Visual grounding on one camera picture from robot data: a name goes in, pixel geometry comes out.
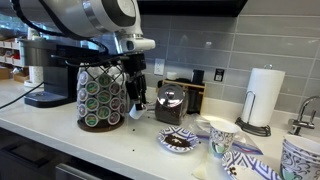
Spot white paper towel roll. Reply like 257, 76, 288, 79
241, 68, 285, 127

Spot black coffee machine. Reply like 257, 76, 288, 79
20, 40, 99, 108

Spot stacked patterned paper bowls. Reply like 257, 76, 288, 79
280, 135, 320, 180

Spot black dark upper cabinet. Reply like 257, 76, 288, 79
137, 0, 248, 17

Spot clear plastic zip bag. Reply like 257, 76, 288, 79
193, 116, 263, 157

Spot wooden organiser box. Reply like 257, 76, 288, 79
162, 78, 206, 114

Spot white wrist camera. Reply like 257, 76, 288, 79
117, 34, 155, 53

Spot large blue patterned plate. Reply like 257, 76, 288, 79
222, 151, 282, 180

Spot white wall outlet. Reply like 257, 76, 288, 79
154, 58, 165, 75

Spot paper towel roll behind machine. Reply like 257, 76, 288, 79
24, 28, 43, 87

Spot white coffee pod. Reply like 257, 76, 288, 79
129, 105, 147, 119

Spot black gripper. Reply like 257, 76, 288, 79
121, 54, 146, 110

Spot glass jar with coffee beans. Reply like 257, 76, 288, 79
155, 84, 188, 125

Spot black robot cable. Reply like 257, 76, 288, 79
0, 81, 45, 110

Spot white plastic spoon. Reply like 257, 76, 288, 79
192, 153, 208, 180

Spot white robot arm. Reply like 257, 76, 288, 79
10, 0, 155, 109

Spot small patterned plate with coffee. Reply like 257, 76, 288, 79
157, 126, 199, 153

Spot patterned paper cup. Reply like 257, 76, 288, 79
209, 120, 240, 158

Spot black wire pod holder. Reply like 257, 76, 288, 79
76, 65, 127, 132

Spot black paper towel stand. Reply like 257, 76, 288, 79
235, 91, 271, 137

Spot chrome sink faucet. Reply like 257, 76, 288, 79
288, 95, 320, 135

